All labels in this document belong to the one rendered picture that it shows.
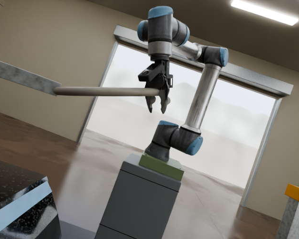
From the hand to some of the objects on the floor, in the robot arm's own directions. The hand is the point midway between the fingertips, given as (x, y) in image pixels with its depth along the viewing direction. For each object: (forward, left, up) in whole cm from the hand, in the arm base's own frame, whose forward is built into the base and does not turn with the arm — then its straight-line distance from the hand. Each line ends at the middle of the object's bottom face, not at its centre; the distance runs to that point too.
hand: (155, 110), depth 71 cm
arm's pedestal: (-62, +12, -121) cm, 136 cm away
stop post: (-48, +108, -118) cm, 167 cm away
